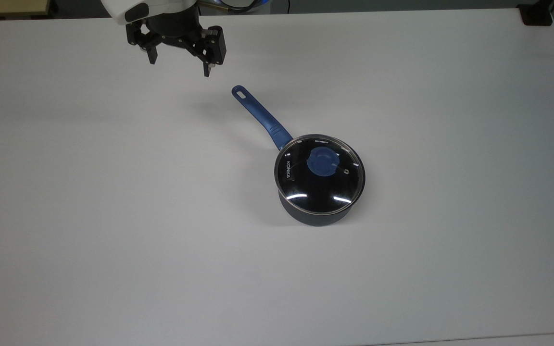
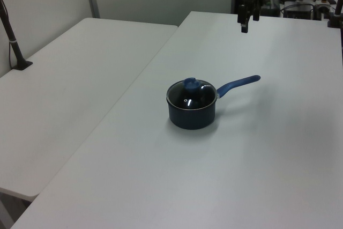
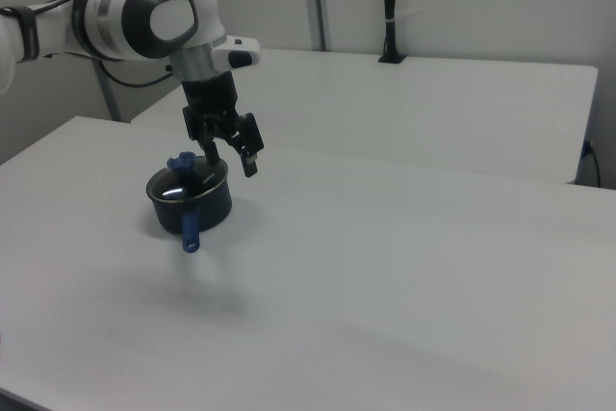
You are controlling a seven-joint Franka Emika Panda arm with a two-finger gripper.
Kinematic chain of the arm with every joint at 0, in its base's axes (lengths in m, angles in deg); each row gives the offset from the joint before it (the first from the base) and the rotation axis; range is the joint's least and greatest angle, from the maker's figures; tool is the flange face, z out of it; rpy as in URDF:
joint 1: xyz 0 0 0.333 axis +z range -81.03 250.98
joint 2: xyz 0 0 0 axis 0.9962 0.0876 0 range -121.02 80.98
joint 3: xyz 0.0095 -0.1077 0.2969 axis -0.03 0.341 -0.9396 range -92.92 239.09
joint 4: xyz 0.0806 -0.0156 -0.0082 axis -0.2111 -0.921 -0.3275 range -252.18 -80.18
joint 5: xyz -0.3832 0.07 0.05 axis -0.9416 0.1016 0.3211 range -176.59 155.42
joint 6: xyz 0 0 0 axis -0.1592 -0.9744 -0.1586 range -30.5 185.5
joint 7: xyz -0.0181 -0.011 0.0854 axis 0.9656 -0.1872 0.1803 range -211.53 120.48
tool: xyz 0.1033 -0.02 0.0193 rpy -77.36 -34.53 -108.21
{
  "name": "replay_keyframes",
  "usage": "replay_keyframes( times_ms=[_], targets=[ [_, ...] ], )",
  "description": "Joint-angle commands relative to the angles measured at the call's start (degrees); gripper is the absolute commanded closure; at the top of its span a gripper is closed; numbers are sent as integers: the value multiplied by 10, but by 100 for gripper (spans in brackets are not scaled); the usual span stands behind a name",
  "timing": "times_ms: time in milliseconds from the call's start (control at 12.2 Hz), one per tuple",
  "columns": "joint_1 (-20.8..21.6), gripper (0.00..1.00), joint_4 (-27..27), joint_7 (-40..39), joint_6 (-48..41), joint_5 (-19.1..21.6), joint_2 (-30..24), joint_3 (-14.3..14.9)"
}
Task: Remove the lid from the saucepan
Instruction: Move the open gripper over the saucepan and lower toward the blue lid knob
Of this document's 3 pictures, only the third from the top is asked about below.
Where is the glass lid with blue knob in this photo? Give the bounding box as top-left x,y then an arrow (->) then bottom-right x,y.
146,150 -> 214,203

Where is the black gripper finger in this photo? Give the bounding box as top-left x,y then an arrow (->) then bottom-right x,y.
222,112 -> 267,179
182,107 -> 222,167

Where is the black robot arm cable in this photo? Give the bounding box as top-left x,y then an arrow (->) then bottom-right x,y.
28,0 -> 174,90

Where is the black cable with blue plug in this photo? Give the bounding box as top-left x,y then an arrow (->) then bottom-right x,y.
579,138 -> 603,189

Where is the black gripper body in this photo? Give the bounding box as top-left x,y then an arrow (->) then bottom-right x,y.
181,70 -> 241,119

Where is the black strap on arm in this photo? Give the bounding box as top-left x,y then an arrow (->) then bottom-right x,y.
1,5 -> 42,64

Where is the dark saucepan with blue handle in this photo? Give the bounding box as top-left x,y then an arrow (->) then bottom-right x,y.
145,159 -> 234,255

